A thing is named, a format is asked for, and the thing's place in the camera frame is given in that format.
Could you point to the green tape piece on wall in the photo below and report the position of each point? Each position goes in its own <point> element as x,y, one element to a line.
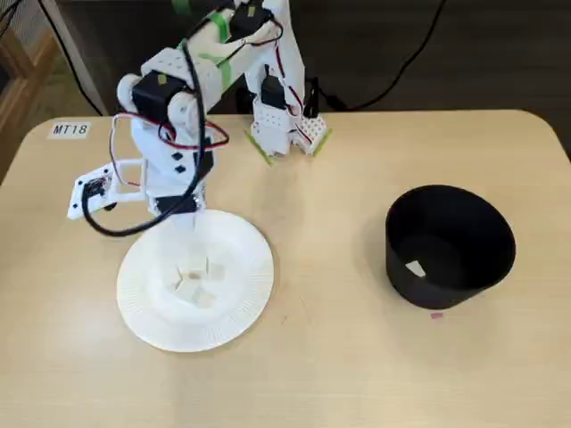
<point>182,5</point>

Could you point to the wooden furniture frame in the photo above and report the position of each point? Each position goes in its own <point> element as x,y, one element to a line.
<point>42,62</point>

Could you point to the white fixed gripper finger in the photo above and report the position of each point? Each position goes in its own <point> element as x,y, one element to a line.
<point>182,221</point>

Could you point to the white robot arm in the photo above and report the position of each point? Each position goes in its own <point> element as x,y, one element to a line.
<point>169,67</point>

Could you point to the green tape strip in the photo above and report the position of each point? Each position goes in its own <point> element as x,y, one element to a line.
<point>323,142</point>
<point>259,149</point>

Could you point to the white paper plate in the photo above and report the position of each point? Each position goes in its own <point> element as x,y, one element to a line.
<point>147,312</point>

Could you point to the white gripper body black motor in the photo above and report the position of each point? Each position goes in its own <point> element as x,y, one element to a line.
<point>175,206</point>

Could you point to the white MT18 label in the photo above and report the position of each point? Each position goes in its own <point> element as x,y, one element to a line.
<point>70,129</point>

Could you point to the white metal leg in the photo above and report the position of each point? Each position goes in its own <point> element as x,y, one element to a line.
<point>78,53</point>

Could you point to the black pot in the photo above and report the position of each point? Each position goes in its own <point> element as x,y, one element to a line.
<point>446,294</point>

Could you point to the white moving gripper finger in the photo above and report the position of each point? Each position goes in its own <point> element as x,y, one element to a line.
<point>195,221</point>

